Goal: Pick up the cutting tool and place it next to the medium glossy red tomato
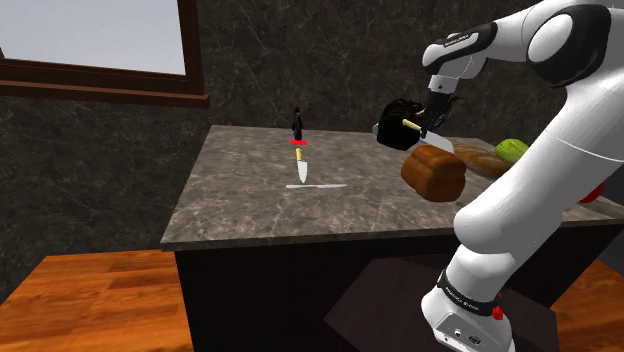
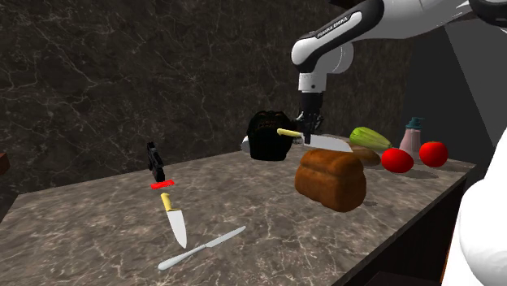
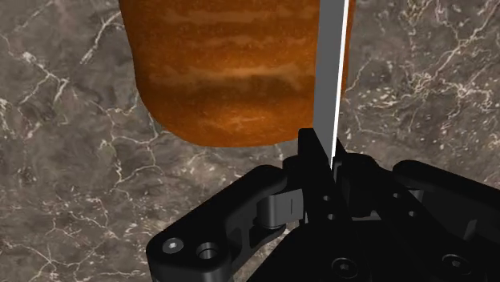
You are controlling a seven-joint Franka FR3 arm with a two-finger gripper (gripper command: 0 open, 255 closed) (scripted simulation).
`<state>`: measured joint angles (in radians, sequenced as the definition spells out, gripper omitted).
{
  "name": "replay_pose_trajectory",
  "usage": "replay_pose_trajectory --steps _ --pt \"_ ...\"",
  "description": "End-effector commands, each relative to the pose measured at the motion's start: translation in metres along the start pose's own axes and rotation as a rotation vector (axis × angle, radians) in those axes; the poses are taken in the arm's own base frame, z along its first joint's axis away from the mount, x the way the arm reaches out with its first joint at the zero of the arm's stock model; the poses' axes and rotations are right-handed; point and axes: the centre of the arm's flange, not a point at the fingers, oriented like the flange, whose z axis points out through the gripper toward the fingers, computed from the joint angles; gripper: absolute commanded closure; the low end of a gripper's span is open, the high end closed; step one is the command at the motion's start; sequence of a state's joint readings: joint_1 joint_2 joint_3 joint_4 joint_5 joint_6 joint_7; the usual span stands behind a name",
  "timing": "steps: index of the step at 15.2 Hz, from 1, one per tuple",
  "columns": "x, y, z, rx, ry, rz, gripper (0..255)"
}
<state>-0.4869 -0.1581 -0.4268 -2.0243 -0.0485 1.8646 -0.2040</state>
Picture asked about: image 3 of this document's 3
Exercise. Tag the orange brown bread loaf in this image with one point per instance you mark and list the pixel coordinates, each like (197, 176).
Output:
(226, 70)

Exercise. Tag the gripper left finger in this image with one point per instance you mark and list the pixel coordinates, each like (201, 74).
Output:
(234, 211)

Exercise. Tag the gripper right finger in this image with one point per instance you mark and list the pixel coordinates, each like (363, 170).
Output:
(429, 195)

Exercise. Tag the thin grey card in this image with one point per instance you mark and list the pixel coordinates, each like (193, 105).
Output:
(330, 78)

